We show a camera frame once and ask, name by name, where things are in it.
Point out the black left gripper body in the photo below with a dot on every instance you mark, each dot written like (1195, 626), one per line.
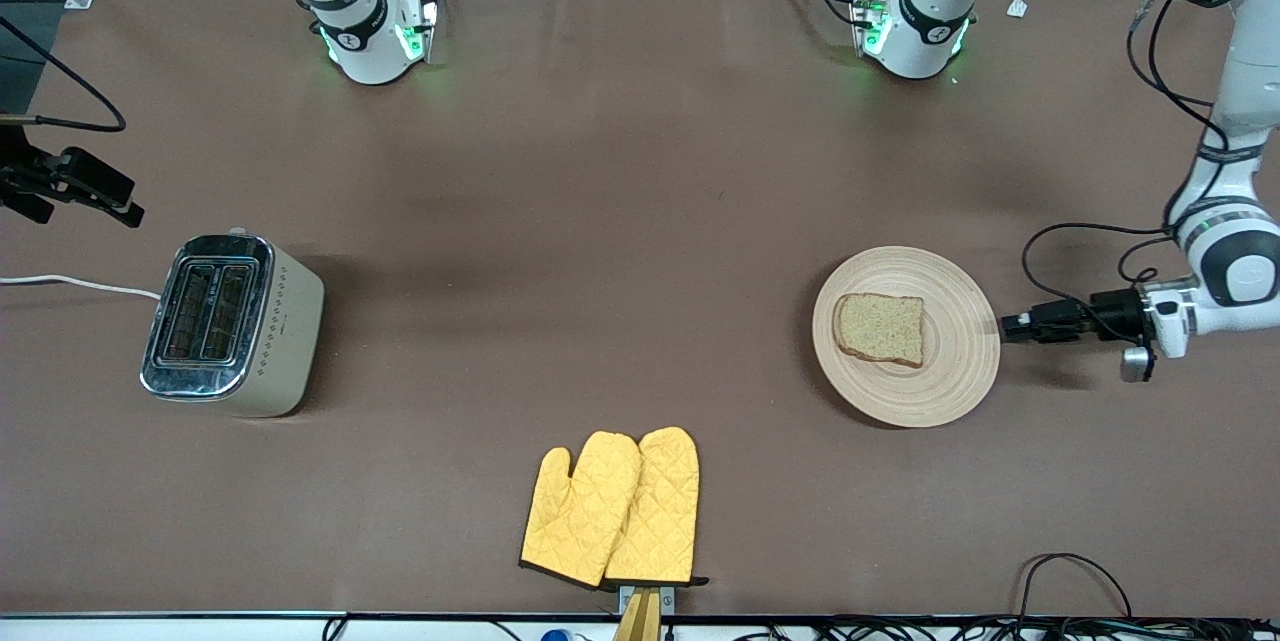
(1112, 307)

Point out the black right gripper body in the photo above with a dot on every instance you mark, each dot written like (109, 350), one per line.
(22, 174)

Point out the round wooden plate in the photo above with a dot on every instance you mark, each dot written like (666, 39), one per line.
(960, 361)

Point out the slice of toast bread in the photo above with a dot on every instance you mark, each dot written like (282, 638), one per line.
(880, 329)

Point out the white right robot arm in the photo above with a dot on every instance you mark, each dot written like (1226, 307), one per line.
(365, 41)

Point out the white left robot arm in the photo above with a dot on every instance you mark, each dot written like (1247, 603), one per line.
(1250, 91)

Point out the chrome and beige toaster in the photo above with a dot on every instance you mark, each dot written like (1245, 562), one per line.
(285, 331)

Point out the small white paper scrap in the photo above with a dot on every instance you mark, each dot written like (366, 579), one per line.
(1017, 7)

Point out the yellow quilted oven mitt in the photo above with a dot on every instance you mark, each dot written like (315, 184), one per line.
(580, 511)
(660, 511)

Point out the brown table cover mat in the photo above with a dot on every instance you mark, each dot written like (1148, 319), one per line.
(640, 181)

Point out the wooden stick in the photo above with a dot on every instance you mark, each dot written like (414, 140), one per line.
(638, 623)

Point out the small metal bracket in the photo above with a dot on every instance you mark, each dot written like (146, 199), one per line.
(665, 599)

